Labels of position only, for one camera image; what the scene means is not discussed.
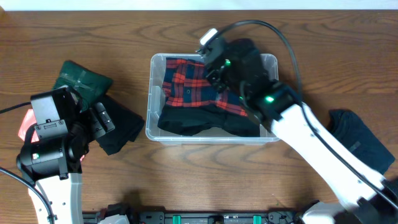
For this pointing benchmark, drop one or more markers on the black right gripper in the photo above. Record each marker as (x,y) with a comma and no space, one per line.
(219,77)

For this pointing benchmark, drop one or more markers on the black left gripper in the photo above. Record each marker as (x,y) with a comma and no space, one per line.
(101,119)

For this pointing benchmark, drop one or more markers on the red plaid shirt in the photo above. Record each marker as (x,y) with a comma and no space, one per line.
(185,86)

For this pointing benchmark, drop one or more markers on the black garment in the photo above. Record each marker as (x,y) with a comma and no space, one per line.
(128,125)
(191,121)

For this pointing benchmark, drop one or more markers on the dark navy garment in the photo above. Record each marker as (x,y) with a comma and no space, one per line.
(349,129)

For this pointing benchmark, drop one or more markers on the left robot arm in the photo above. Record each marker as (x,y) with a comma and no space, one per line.
(50,159)

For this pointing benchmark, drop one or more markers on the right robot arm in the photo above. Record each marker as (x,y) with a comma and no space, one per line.
(364,195)

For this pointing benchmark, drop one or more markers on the dark green folded garment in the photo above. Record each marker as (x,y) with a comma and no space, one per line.
(90,85)

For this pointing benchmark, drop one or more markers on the pink folded garment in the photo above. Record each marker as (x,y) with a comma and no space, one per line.
(27,122)

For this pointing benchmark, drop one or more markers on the clear plastic storage bin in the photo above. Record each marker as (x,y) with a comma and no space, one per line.
(156,101)

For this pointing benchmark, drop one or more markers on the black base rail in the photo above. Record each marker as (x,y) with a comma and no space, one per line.
(123,213)

